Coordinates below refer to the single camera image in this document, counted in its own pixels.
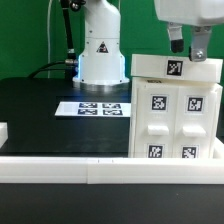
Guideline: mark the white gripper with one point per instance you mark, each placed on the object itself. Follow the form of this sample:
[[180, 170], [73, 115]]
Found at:
[[204, 13]]

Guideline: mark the white cabinet top block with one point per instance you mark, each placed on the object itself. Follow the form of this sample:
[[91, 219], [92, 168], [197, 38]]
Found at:
[[178, 68]]

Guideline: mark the white cabinet door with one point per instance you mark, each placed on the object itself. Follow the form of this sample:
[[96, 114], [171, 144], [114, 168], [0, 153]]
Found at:
[[155, 120], [195, 117]]

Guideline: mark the white cabinet body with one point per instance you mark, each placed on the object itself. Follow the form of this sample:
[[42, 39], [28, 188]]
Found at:
[[139, 82]]

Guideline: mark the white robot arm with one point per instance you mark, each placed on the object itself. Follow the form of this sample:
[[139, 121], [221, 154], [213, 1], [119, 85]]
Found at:
[[102, 65]]

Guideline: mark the white U-shaped fence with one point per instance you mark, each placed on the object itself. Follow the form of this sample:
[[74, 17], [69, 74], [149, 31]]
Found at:
[[114, 170]]

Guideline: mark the white marker base plate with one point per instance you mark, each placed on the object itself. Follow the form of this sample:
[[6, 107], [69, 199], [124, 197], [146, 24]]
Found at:
[[93, 109]]

